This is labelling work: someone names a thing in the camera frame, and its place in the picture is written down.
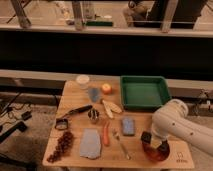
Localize black eraser block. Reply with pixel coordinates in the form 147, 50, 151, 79
141, 131, 152, 143

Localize red bowl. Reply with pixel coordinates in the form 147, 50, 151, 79
142, 141, 170, 162

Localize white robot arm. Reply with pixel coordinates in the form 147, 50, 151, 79
151, 99, 213, 156

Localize blue sponge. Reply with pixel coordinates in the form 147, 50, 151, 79
121, 117, 135, 136

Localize metal spoon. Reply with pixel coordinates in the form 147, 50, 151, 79
112, 130, 131, 160

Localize orange carrot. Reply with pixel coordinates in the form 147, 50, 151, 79
102, 122, 110, 146

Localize green plastic tray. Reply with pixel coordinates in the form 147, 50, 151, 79
120, 76, 171, 110

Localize grey-blue cloth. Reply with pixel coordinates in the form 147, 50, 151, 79
79, 129, 101, 159

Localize red-yellow apple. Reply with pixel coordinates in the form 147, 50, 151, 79
101, 83, 112, 94

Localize clear blue glass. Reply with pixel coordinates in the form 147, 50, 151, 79
88, 88, 100, 102

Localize bunch of red grapes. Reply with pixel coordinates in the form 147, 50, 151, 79
47, 131, 73, 163

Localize white plastic cup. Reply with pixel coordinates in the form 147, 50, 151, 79
76, 75, 90, 89

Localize black-handled knife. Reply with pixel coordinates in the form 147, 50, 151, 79
61, 105, 93, 118

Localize black cables on floor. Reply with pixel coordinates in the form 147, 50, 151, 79
0, 92, 33, 144

